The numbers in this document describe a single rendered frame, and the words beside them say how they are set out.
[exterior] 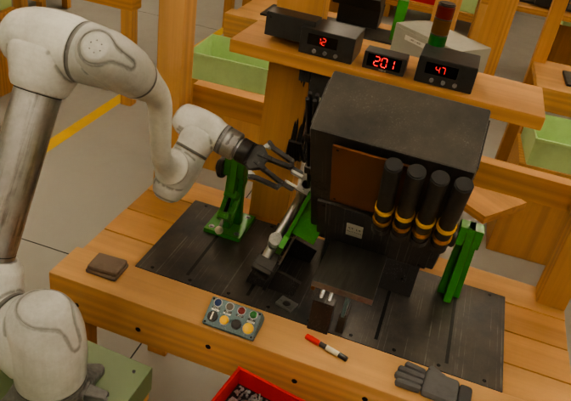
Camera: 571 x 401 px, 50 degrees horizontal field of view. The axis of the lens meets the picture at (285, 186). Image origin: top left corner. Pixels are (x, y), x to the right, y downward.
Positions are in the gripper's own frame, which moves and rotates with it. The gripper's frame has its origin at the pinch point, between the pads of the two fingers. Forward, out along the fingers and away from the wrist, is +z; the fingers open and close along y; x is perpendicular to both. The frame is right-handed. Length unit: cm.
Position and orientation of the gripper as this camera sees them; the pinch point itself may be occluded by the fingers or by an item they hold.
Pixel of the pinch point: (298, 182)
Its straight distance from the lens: 179.5
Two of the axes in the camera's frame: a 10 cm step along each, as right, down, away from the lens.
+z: 8.7, 5.0, -0.7
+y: 5.0, -8.4, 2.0
